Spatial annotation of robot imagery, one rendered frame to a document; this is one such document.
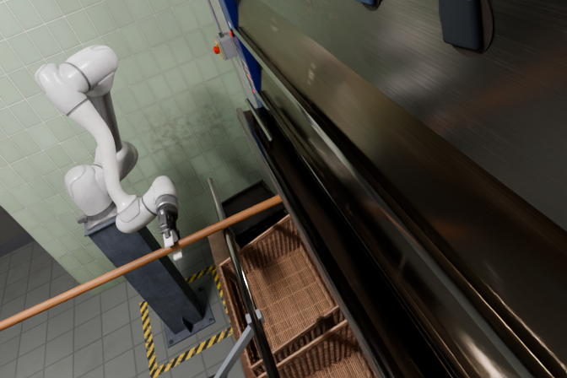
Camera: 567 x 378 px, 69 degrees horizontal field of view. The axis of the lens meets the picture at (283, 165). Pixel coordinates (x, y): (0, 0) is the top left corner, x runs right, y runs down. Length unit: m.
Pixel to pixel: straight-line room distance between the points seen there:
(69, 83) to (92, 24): 0.75
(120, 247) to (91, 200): 0.31
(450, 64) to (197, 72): 2.17
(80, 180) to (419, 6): 1.84
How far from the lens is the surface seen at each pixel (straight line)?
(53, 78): 1.71
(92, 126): 1.71
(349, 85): 0.74
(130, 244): 2.29
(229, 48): 2.12
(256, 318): 1.26
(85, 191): 2.11
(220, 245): 2.33
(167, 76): 2.50
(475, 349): 0.75
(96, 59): 1.77
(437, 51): 0.44
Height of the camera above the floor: 2.20
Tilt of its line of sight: 38 degrees down
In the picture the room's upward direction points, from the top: 20 degrees counter-clockwise
